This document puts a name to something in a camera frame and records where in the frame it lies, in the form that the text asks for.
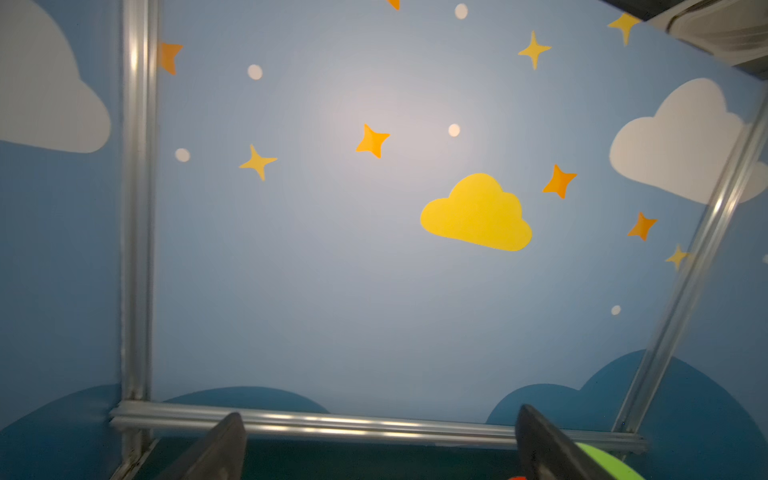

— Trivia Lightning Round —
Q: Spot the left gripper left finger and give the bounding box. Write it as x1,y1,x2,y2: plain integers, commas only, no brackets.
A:
157,412,247,480

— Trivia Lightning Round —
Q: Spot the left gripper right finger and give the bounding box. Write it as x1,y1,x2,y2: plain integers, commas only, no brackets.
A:
515,404,614,480

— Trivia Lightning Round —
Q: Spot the back green wine glass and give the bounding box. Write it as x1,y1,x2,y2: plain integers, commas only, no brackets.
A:
577,443,644,480

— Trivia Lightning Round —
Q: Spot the aluminium frame back bar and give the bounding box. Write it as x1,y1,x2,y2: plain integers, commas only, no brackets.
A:
107,399,649,454

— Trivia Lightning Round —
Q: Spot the aluminium frame right post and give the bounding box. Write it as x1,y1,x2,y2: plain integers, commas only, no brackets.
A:
611,82,767,434

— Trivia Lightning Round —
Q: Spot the aluminium frame post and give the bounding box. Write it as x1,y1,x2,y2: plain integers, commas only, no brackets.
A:
611,82,767,434
118,0,162,469

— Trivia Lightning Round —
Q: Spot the aluminium frame left post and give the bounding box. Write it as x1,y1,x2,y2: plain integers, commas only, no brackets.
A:
118,0,162,469

